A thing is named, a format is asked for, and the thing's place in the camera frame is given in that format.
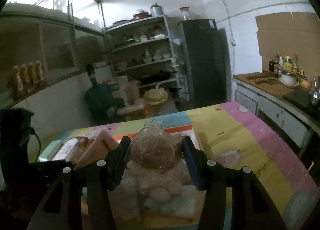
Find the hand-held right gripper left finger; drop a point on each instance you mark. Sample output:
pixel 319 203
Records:
pixel 120 167

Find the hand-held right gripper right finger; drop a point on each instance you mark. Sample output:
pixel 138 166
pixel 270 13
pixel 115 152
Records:
pixel 191 162

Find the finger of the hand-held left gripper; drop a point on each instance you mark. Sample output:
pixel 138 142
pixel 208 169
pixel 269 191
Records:
pixel 42 170

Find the mint green box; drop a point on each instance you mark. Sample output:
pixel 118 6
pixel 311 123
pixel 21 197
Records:
pixel 50 150

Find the white fluffy towel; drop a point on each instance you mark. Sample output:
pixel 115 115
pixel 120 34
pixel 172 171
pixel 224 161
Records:
pixel 127 195

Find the salmon pink rolled cloth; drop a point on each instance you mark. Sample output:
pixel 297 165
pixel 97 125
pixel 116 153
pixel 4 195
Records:
pixel 97 147

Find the white labelled packet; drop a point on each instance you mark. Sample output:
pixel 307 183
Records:
pixel 67 150

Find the colourful printed blanket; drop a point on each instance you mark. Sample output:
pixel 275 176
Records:
pixel 225 132

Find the blue water jug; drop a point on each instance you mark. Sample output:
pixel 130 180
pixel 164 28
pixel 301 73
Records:
pixel 100 97

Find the yellow cloth bundle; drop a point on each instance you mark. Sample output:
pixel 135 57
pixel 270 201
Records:
pixel 155 96

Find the translucent plastic jar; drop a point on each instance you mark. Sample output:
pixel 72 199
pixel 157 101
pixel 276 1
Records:
pixel 133 92

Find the white sack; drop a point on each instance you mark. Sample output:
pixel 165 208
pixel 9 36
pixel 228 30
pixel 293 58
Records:
pixel 120 85

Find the black wok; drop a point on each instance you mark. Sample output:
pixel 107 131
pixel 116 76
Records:
pixel 155 77

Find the kitchen counter with drawers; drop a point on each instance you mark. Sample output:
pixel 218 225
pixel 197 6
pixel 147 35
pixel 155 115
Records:
pixel 270 110

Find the black water pump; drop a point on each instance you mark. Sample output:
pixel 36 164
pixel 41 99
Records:
pixel 91 75

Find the dark grey refrigerator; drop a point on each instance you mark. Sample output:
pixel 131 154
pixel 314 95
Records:
pixel 207 57

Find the group of white ceramic bowls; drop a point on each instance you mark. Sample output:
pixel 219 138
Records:
pixel 147 57

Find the metal shelf rack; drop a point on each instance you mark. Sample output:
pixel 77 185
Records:
pixel 140 44

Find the white bowl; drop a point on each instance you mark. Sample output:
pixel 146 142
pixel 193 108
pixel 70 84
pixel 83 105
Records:
pixel 288 82

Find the black induction cooktop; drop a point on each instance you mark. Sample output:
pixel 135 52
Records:
pixel 300 97

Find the group of glass jars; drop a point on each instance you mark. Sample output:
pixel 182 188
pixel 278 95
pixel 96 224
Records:
pixel 142 36

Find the row of condiment bottles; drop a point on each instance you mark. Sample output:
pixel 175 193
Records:
pixel 287 65

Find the metal kettle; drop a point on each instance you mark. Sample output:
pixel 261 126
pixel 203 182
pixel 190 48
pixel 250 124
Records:
pixel 315 95

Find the red flat pan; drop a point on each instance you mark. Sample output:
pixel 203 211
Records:
pixel 121 22

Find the glass jar with red lid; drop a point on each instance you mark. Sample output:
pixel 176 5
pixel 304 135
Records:
pixel 186 13

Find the red pot with lid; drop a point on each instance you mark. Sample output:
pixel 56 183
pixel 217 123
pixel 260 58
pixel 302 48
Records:
pixel 142 14

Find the teal enamel pot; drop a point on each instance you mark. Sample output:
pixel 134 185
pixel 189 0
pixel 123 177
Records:
pixel 157 10

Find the cardboard sheet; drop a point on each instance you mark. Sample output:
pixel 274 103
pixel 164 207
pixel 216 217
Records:
pixel 287 37

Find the wall cabinet with glass doors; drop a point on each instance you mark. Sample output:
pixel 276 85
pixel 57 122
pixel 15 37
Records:
pixel 55 45

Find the white wall socket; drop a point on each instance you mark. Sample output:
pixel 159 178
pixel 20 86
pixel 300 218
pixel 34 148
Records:
pixel 233 42

